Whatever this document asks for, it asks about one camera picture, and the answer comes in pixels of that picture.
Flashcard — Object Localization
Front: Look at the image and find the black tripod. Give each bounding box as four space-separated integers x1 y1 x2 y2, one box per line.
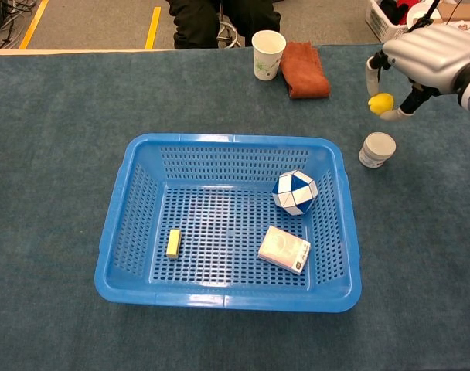
404 0 441 34

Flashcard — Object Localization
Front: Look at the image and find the chrome stool base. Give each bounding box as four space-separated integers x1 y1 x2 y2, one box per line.
216 0 244 49

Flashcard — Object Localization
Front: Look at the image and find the brown folded towel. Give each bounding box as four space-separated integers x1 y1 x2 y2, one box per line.
279 41 332 100

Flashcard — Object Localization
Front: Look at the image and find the small white jar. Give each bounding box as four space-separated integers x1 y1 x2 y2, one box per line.
358 131 397 168

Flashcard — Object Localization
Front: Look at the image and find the bundle of floor cables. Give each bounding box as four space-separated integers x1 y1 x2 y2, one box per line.
0 0 37 49

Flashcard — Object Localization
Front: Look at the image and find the yellow eraser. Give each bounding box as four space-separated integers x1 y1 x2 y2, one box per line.
165 228 182 259

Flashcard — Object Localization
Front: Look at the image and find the white paper cup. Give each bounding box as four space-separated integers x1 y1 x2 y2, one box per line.
251 30 287 81

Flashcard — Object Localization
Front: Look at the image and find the small yellow ball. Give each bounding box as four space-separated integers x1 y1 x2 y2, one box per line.
367 92 395 116

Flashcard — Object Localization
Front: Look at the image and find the white pink card box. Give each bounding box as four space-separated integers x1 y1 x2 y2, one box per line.
257 225 312 275

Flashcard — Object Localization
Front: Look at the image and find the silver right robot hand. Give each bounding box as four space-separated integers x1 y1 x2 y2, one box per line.
365 23 470 121

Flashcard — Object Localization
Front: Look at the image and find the teal table cloth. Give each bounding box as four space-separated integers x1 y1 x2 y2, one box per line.
0 38 470 371

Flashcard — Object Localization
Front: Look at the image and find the blue white snake cube ball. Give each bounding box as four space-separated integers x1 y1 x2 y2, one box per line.
271 169 320 216

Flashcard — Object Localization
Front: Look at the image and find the cardboard box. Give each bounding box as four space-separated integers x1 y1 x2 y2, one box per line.
431 0 470 30

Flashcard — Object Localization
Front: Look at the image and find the blue plastic perforated basket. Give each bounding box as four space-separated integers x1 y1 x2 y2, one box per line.
94 133 363 313

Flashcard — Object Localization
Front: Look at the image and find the white plastic storage basket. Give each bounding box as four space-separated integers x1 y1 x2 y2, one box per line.
365 0 414 43

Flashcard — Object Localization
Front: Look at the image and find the person in black trousers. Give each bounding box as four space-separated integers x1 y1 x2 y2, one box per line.
168 0 281 50

